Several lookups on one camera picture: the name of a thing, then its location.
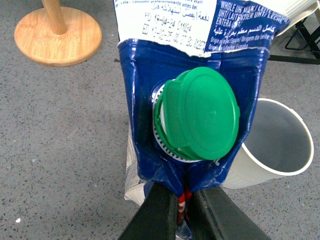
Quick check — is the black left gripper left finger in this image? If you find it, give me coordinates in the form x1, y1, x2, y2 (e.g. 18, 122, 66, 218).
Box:
119, 183, 178, 240

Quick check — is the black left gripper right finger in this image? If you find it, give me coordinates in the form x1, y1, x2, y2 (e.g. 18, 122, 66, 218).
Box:
187, 186, 270, 240

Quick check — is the cream HOME mug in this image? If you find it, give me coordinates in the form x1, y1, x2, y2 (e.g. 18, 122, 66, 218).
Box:
222, 98, 314, 189

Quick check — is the blue milk carton green cap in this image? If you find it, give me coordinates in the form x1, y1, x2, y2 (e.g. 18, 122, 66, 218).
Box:
114, 0, 290, 230

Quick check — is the wooden mug tree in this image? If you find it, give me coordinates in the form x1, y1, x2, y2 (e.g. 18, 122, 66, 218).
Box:
14, 0, 103, 67

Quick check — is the cream ribbed mug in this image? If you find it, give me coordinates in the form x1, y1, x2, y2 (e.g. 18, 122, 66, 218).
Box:
272, 0, 320, 36

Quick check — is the black wire mug rack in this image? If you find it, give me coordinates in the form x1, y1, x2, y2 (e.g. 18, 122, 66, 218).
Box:
269, 14, 320, 65

